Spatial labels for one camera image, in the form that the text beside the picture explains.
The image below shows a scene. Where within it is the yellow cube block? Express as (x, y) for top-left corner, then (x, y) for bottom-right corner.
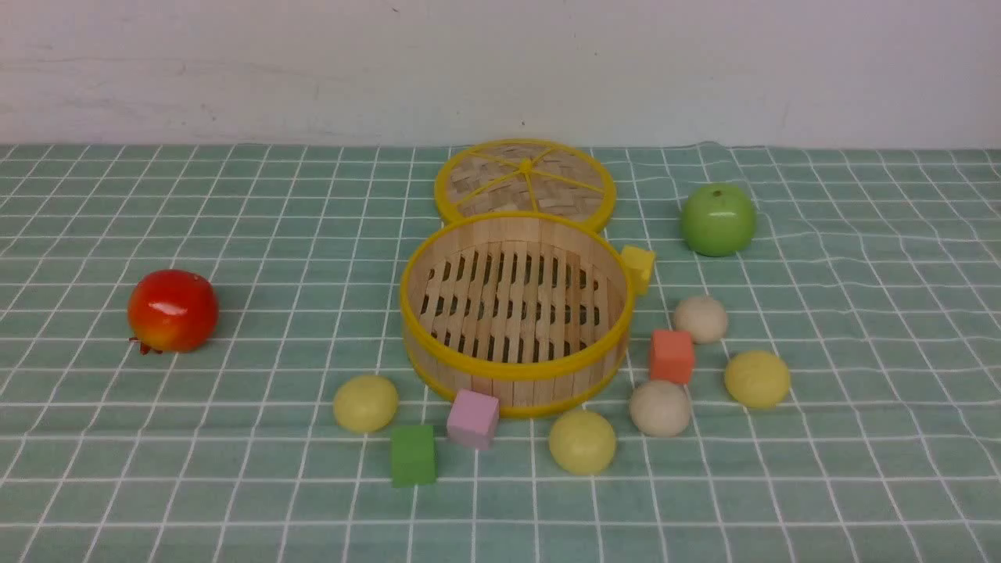
(621, 245), (655, 295)

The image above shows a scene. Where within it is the pink cube block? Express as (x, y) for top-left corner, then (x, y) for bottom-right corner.
(446, 389), (501, 450)

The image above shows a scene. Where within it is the woven bamboo steamer lid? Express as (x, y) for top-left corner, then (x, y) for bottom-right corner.
(435, 138), (616, 232)

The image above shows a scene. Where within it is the yellow bun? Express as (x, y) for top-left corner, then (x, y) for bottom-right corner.
(723, 350), (791, 409)
(548, 409), (616, 476)
(332, 374), (398, 434)

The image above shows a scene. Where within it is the green apple toy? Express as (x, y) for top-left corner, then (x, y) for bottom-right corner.
(680, 182), (757, 257)

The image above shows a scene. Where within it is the yellow bun front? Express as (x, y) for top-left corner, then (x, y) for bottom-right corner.
(548, 409), (616, 476)

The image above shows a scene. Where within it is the white bun back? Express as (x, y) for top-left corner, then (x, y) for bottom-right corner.
(673, 293), (729, 343)

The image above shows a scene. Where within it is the bamboo steamer tray yellow rim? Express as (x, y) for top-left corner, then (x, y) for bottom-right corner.
(398, 213), (637, 419)

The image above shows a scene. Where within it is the green checked tablecloth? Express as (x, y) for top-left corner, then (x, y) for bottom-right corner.
(1, 143), (1000, 562)

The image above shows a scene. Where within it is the white bun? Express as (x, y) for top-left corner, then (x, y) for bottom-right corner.
(673, 293), (729, 343)
(629, 380), (691, 438)

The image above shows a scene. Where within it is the orange cube block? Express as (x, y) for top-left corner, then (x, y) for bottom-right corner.
(648, 329), (696, 385)

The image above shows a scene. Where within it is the white bun front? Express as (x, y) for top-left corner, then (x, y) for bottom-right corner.
(629, 380), (691, 438)

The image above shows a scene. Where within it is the green cube block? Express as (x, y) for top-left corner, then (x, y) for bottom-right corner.
(390, 425), (437, 488)

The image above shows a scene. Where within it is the red pomegranate toy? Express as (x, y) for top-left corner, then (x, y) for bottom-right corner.
(127, 270), (219, 355)

